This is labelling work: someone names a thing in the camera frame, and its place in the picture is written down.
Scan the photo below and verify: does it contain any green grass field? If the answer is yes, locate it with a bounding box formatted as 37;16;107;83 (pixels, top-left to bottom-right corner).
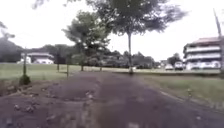
0;62;221;82

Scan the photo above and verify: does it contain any white vehicle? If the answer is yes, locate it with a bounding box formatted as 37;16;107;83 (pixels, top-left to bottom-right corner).
164;63;175;71
174;61;185;71

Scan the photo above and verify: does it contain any distant row of trees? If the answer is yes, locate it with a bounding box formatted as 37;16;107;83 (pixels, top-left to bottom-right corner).
26;43;161;70

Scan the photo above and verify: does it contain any thin young tree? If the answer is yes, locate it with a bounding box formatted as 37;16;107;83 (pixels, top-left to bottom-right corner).
63;53;72;79

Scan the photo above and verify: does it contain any broad leafy tree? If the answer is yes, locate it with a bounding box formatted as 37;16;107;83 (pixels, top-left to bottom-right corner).
61;10;112;72

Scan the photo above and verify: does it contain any bare dirt patch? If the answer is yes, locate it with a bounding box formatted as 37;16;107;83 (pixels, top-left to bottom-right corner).
0;73;101;128

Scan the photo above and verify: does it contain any small sapling with bush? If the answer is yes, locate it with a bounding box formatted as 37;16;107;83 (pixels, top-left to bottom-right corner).
18;53;32;86

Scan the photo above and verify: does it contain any grass verge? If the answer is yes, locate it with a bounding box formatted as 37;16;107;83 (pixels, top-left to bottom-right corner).
139;73;224;111

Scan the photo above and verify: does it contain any dark asphalt path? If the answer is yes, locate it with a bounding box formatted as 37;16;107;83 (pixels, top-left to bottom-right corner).
59;71;224;128

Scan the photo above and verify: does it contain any tall slender tree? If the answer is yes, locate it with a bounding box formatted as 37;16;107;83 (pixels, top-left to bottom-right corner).
87;0;188;75

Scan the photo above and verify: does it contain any low white building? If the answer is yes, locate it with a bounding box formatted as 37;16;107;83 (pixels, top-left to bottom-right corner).
17;52;55;65

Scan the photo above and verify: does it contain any white multi-storey building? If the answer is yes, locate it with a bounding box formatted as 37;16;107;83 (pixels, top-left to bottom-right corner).
182;36;224;71

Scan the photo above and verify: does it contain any leaning pole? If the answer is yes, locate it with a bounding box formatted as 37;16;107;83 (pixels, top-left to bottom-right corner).
213;8;224;73

